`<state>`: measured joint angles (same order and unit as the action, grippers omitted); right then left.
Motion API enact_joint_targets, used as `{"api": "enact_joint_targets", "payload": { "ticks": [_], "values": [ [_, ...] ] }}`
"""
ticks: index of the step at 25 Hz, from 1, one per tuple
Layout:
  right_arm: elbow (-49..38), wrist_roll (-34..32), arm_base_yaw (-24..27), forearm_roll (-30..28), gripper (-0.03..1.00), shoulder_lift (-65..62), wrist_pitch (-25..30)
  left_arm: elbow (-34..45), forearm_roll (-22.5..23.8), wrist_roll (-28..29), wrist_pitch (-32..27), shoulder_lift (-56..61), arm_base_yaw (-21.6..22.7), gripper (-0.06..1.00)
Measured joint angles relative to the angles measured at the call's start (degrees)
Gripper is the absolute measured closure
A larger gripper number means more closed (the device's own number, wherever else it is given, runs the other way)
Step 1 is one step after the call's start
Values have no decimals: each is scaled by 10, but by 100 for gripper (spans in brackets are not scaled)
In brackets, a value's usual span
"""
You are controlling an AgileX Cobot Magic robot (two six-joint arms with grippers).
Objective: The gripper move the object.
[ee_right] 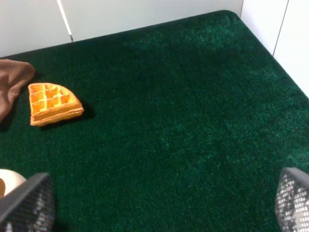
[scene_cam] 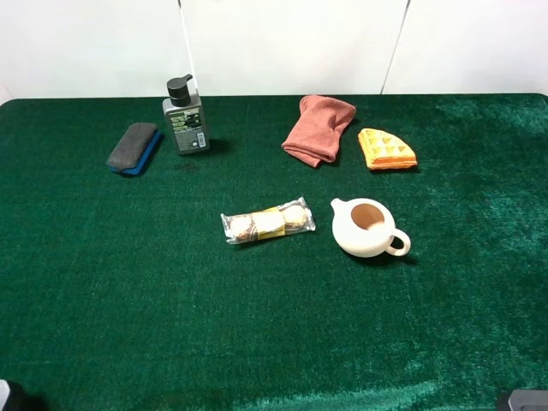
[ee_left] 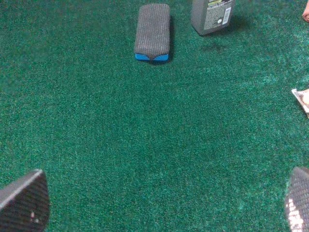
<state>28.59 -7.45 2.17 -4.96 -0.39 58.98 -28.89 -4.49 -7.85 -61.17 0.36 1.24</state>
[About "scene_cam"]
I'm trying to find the wrapped pastry pack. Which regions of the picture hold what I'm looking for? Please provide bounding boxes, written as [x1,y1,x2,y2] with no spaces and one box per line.
[220,197,316,244]

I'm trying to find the yellow waffle toy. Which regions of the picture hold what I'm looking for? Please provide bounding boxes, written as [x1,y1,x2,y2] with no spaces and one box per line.
[358,128,418,170]

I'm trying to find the blue grey board eraser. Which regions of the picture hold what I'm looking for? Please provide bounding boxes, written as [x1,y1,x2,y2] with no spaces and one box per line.
[106,122,163,177]

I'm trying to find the folded red cloth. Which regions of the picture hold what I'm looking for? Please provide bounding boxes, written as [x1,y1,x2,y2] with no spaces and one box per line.
[282,95,356,168]

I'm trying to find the white ceramic teapot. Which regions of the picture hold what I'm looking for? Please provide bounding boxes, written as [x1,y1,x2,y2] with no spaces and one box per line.
[331,198,411,258]

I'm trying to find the grey pump soap bottle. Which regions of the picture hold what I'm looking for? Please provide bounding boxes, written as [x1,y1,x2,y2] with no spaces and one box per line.
[163,74,210,156]

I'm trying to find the grey device bottom right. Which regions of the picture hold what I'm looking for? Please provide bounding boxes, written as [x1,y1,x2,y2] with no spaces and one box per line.
[496,390,548,411]

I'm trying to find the green velvet table cover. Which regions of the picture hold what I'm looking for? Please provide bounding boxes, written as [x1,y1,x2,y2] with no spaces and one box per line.
[1,94,547,410]

